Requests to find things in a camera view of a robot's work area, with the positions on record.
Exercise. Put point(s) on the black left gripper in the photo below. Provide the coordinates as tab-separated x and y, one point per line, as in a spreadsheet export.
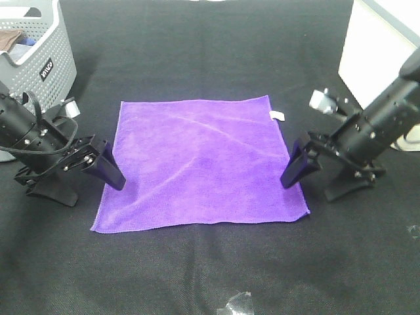
42	172

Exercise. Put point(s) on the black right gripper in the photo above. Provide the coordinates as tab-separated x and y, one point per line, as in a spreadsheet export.
304	161

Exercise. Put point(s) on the purple microfiber towel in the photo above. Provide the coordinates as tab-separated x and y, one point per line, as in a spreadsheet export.
198	161

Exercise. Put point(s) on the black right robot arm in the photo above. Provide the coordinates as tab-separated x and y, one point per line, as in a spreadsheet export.
363	136

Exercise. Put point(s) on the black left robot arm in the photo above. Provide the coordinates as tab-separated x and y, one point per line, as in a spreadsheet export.
47	146

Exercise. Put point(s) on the grey perforated laundry basket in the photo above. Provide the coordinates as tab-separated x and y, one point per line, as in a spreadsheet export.
47	68

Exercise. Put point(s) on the blue cloth in basket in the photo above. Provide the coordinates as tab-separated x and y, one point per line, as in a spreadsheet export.
27	42

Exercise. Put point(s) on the white plastic storage box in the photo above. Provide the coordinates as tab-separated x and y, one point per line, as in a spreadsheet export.
380	37

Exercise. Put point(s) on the brown cloth in basket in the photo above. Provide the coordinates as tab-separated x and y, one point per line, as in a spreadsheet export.
9	38

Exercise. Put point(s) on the clear tape piece front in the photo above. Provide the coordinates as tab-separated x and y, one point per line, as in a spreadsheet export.
240	304

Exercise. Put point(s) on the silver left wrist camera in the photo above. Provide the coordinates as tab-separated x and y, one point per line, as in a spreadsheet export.
70	108

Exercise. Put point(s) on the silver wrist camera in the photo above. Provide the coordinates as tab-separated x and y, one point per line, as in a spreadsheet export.
327	103
70	108

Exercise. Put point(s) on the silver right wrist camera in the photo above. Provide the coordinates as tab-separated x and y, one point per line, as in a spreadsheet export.
327	103

